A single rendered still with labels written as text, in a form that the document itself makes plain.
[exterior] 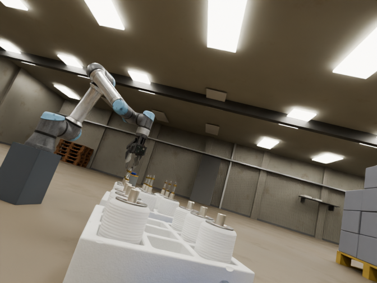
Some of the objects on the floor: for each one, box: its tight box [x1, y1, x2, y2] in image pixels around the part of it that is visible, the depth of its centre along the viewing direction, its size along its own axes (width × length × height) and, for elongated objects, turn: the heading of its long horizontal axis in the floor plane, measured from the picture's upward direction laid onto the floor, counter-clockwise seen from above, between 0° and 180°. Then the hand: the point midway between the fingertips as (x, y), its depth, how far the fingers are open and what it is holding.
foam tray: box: [63, 205, 255, 283], centre depth 60 cm, size 39×39×18 cm
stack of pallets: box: [54, 139, 94, 168], centre depth 1095 cm, size 142×98×101 cm
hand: (129, 167), depth 127 cm, fingers open, 3 cm apart
